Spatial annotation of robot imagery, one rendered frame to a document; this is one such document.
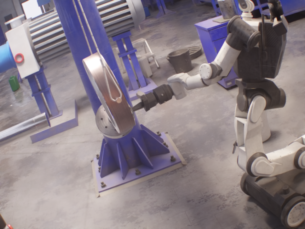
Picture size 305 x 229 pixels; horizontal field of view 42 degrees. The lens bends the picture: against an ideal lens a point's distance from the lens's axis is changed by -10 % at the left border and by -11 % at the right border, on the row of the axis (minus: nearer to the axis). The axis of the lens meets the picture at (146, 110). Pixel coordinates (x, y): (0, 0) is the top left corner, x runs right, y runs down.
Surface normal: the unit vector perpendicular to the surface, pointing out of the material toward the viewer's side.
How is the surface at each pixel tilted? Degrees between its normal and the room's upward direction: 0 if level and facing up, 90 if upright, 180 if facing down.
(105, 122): 49
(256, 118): 90
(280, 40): 78
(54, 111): 90
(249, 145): 90
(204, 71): 68
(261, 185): 0
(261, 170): 90
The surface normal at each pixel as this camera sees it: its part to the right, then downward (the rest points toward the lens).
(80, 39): -0.16, 0.38
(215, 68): -0.73, 0.09
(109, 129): -0.06, -0.38
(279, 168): 0.63, 0.34
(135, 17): 0.30, 0.67
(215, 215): -0.33, -0.89
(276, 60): -0.45, 0.24
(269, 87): 0.29, 0.23
